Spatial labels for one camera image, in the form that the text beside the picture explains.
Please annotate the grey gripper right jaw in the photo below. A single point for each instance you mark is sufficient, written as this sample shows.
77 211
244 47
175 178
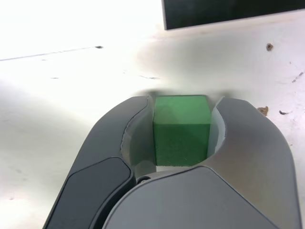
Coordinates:
250 167

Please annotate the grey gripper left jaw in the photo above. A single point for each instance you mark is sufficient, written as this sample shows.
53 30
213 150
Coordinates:
100 155

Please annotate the green cube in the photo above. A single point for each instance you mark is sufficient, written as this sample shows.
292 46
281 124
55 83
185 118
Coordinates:
181 140

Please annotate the black tape square outline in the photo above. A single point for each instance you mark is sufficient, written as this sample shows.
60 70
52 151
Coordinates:
226 12

